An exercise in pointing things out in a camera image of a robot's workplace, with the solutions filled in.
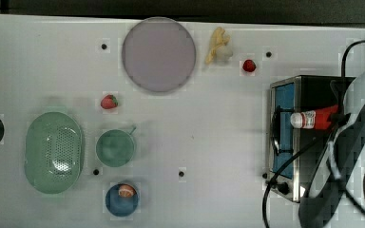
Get orange slice toy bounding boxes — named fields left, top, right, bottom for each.
left=118, top=184, right=136, bottom=198

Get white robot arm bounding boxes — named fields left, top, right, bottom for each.
left=298, top=72, right=365, bottom=228

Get green colander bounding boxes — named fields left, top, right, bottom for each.
left=24, top=112, right=84, bottom=194

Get red strawberry near colander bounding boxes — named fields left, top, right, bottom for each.
left=101, top=94, right=118, bottom=110

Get blue bowl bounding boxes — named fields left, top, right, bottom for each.
left=105, top=183, right=140, bottom=217

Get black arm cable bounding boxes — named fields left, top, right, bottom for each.
left=261, top=39, right=365, bottom=228

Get green metal cup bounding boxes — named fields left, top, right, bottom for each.
left=96, top=127, right=136, bottom=167

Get black toaster oven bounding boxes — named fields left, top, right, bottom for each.
left=264, top=75, right=341, bottom=202

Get grey round plate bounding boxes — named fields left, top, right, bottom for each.
left=122, top=17, right=196, bottom=93

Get red ketchup bottle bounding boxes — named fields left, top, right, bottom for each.
left=290, top=104, right=338, bottom=130

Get peeled banana toy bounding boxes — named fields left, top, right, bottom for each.
left=205, top=27, right=233, bottom=65

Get red strawberry near oven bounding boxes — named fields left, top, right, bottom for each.
left=242, top=60, right=257, bottom=72

